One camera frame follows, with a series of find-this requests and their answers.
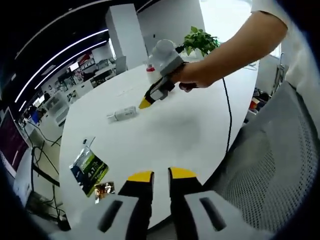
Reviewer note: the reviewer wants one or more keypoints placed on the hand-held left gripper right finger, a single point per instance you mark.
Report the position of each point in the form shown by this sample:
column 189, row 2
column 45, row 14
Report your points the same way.
column 185, row 207

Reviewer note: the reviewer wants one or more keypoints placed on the green skincare pouch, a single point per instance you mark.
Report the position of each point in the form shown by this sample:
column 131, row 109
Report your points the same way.
column 90, row 170

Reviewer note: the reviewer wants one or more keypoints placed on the person's white shirt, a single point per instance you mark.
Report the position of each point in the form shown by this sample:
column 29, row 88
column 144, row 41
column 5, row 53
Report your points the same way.
column 297, row 62

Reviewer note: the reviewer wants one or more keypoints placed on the gold foil skincare sachet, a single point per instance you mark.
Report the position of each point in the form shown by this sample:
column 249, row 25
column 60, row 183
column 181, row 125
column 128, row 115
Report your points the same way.
column 105, row 190

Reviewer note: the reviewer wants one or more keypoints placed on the red-collared white skincare bottle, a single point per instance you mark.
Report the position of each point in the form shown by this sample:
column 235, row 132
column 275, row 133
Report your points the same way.
column 151, row 76

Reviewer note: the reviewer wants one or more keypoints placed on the clear-capped white skincare bottle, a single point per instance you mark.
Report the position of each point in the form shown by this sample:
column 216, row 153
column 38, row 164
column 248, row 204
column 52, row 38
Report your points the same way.
column 123, row 113

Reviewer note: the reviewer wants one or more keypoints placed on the computer monitor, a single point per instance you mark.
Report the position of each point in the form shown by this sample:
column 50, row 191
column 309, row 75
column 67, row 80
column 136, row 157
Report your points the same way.
column 12, row 140

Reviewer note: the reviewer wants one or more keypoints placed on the white square pillar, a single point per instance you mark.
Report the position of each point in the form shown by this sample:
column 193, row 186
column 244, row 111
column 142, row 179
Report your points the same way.
column 125, row 37

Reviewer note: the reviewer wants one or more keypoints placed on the grey chair back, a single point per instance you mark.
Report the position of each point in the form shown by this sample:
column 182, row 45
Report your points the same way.
column 121, row 64

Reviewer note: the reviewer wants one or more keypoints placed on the green potted plant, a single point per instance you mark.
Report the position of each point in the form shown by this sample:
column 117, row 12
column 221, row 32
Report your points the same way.
column 200, row 40

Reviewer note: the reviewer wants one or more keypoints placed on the bright window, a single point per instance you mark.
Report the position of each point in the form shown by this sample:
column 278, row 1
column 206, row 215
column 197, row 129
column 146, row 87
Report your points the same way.
column 225, row 15

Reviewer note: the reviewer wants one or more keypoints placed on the person's right hand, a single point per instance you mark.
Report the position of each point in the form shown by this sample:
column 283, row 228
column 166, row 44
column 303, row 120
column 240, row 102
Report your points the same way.
column 197, row 75

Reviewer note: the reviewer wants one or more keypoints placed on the white glass-front cabinet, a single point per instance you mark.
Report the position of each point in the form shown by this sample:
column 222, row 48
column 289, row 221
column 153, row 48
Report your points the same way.
column 58, row 110

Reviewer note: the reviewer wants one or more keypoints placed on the white standing desk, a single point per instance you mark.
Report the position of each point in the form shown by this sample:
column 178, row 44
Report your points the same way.
column 23, row 175

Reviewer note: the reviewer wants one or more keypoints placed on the red orange box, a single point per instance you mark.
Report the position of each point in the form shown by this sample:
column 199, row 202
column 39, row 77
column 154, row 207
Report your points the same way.
column 255, row 102

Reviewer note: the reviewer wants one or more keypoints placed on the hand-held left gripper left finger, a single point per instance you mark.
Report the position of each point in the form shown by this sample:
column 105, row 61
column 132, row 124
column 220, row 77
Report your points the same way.
column 135, row 207

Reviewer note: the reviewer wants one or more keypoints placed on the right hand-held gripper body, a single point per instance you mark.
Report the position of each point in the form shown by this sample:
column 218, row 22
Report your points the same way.
column 166, row 60

